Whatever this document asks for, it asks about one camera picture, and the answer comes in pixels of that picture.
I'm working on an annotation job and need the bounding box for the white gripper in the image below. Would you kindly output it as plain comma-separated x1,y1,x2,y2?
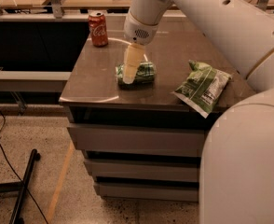
123,11,159,84

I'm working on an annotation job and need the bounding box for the green soda can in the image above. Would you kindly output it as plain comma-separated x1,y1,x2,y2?
116,62,157,85

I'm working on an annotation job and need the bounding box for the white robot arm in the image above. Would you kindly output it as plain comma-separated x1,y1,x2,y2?
124,0,274,224

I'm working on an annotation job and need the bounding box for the red cola can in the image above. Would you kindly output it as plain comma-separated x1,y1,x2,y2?
89,11,108,47

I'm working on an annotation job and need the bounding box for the green chip bag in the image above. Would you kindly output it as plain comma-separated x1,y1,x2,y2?
172,60,232,119

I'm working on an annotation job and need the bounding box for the grey drawer cabinet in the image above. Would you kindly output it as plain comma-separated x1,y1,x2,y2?
58,15,256,203

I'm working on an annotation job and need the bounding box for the black stand base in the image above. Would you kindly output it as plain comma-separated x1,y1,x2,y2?
0,149,40,224

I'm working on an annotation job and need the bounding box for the black floor cable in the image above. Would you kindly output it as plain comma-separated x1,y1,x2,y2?
0,104,49,224

